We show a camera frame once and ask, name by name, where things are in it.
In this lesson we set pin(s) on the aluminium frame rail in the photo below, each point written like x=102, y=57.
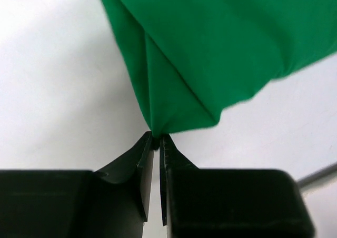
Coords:
x=325, y=174

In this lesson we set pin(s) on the green t shirt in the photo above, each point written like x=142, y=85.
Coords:
x=188, y=60

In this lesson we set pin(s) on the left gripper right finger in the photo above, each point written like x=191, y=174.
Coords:
x=204, y=202

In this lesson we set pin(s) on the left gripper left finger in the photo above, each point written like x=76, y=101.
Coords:
x=110, y=202

